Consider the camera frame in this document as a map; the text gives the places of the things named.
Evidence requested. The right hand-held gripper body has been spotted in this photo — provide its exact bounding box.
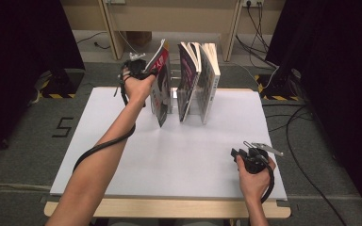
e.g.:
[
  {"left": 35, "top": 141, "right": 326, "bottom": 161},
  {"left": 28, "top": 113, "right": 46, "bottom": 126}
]
[{"left": 239, "top": 140, "right": 285, "bottom": 174}]

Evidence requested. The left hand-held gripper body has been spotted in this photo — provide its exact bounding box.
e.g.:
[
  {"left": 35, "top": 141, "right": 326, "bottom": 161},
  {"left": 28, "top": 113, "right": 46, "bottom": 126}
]
[{"left": 125, "top": 52, "right": 149, "bottom": 77}]

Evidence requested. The dark magazine with red cover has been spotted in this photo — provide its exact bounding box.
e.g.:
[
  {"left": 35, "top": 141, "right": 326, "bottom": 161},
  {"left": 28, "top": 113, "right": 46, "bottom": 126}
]
[{"left": 144, "top": 38, "right": 173, "bottom": 128}]

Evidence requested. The purple magazine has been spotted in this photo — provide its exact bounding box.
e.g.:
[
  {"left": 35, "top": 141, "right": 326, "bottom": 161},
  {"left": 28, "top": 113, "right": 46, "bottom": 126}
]
[{"left": 176, "top": 41, "right": 202, "bottom": 123}]

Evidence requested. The clear acrylic book rack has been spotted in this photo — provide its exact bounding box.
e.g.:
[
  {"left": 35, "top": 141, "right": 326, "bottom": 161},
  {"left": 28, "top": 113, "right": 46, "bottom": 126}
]
[{"left": 150, "top": 69, "right": 213, "bottom": 117}]

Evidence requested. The white book with picture grid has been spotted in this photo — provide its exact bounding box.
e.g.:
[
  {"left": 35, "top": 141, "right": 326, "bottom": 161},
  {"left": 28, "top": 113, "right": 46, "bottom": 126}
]
[{"left": 197, "top": 41, "right": 222, "bottom": 125}]

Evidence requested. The person's left hand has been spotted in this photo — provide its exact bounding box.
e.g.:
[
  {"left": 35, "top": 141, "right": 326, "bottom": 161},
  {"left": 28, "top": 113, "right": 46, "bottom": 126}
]
[{"left": 122, "top": 70, "right": 156, "bottom": 105}]

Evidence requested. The person's right hand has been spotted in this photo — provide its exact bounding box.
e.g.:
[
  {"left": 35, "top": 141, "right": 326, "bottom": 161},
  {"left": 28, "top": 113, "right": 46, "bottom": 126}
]
[{"left": 236, "top": 156, "right": 277, "bottom": 203}]

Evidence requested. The beige wooden desk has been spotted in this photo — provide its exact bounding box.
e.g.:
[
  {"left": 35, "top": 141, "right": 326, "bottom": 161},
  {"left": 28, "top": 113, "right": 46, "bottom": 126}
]
[{"left": 60, "top": 0, "right": 287, "bottom": 63}]

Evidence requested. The black stand base striped tape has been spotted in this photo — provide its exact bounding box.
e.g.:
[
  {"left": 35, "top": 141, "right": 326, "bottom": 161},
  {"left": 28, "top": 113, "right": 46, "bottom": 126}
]
[
  {"left": 254, "top": 70, "right": 303, "bottom": 102},
  {"left": 39, "top": 70, "right": 86, "bottom": 100}
]

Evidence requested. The black curtain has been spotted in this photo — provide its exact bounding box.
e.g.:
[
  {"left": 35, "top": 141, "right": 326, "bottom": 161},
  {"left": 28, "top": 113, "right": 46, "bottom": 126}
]
[
  {"left": 265, "top": 0, "right": 362, "bottom": 226},
  {"left": 0, "top": 0, "right": 86, "bottom": 164}
]

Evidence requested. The white cable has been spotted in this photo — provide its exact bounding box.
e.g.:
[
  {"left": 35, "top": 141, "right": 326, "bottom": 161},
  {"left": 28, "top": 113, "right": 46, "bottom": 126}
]
[{"left": 116, "top": 27, "right": 281, "bottom": 92}]

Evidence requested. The thin black floor cable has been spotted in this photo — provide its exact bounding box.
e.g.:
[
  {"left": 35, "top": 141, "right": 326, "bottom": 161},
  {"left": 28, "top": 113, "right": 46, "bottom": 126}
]
[{"left": 75, "top": 30, "right": 111, "bottom": 51}]

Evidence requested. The long black floor cable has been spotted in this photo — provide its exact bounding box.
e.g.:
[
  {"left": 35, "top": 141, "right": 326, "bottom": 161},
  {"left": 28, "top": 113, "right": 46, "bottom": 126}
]
[{"left": 285, "top": 105, "right": 348, "bottom": 226}]

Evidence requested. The left hand-held gripper cable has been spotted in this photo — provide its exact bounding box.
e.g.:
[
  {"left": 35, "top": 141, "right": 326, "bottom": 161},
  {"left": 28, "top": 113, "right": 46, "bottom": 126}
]
[{"left": 72, "top": 59, "right": 138, "bottom": 173}]

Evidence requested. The black power cable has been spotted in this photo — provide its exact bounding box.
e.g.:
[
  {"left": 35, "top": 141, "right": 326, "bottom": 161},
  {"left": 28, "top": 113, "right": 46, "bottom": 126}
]
[
  {"left": 235, "top": 1, "right": 279, "bottom": 70},
  {"left": 256, "top": 1, "right": 272, "bottom": 53}
]

